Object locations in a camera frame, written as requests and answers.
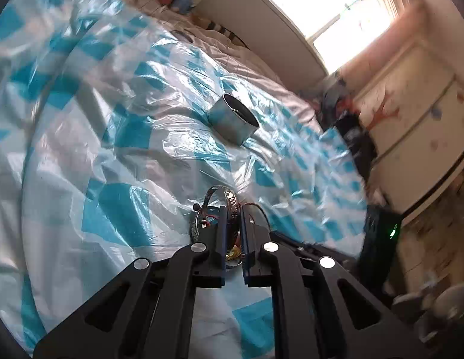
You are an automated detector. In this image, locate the dark patterned bangle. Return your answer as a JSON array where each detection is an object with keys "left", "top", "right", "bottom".
[{"left": 190, "top": 185, "right": 242, "bottom": 270}]

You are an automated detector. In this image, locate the white chair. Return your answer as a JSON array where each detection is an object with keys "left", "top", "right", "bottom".
[{"left": 391, "top": 276, "right": 464, "bottom": 344}]

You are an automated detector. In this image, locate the tree decorated wardrobe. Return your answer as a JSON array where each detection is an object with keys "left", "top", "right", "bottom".
[{"left": 355, "top": 44, "right": 464, "bottom": 221}]

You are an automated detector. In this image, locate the black clothes pile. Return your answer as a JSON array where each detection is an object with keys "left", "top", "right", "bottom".
[{"left": 315, "top": 75, "right": 377, "bottom": 182}]

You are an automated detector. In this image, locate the blue white checkered plastic sheet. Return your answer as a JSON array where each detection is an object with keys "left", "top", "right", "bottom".
[{"left": 0, "top": 0, "right": 366, "bottom": 352}]

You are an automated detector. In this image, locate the silver metal tin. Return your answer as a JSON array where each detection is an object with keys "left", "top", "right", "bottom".
[{"left": 208, "top": 93, "right": 259, "bottom": 146}]

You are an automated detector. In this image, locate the window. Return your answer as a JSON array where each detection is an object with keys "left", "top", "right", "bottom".
[{"left": 271, "top": 0, "right": 415, "bottom": 73}]

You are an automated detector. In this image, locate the striped cushion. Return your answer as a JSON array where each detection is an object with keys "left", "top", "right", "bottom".
[{"left": 191, "top": 14, "right": 247, "bottom": 48}]

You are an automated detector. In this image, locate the white headboard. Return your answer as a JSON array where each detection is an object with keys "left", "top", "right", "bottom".
[{"left": 195, "top": 0, "right": 328, "bottom": 92}]

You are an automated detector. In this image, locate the round tin lid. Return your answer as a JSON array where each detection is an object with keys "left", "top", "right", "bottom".
[{"left": 172, "top": 30, "right": 194, "bottom": 44}]

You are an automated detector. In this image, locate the white bed sheet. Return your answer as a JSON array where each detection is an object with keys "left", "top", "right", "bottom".
[{"left": 124, "top": 0, "right": 322, "bottom": 133}]

